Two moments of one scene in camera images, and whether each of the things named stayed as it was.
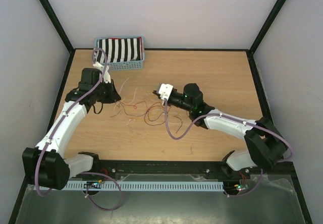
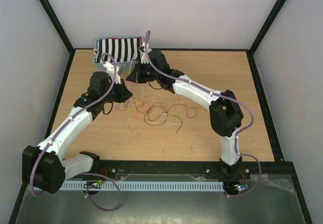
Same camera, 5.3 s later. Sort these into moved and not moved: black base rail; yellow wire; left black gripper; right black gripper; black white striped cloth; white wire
Moved: yellow wire; white wire; right black gripper; left black gripper
Not moved: black base rail; black white striped cloth
